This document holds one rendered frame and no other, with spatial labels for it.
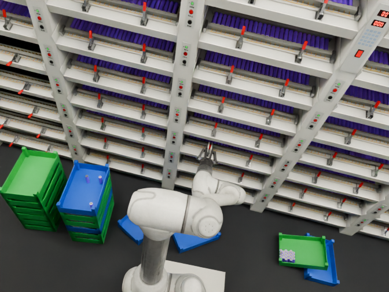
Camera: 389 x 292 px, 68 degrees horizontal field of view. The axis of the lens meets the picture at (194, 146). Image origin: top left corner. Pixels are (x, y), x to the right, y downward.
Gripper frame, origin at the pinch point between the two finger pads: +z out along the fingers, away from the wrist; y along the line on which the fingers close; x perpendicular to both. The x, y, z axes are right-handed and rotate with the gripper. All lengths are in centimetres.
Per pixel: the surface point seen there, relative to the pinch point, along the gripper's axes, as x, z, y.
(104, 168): -17, -24, -59
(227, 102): 34.8, -1.1, 2.8
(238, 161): -7.1, 1.2, 20.2
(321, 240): -46, -13, 91
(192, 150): -7.3, 0.9, -10.1
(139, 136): -7.0, 1.6, -45.6
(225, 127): 16.6, 1.5, 5.8
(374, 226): -43, 10, 133
